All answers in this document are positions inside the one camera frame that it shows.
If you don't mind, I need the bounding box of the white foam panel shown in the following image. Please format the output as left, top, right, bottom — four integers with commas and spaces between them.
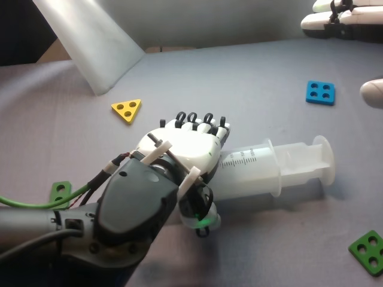
32, 0, 147, 97

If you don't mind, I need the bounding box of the green square four-hole block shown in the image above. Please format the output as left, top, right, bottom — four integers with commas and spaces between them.
348, 229, 383, 277

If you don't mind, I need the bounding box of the green small two-hole block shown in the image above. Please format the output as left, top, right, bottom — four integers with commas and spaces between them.
49, 181, 72, 209

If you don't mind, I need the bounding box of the yellow triangle three-hole block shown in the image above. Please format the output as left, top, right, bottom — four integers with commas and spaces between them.
111, 98, 142, 126

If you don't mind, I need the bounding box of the grey table cloth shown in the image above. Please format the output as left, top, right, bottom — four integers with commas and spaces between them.
0, 38, 383, 287

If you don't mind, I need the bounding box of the blue square four-hole block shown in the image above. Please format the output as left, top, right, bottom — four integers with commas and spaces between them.
305, 80, 336, 106

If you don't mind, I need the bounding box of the white backdrop sheet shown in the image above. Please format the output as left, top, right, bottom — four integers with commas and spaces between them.
101, 0, 383, 50

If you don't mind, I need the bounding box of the large translucent plastic syringe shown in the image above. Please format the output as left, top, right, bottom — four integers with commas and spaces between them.
206, 135, 335, 210

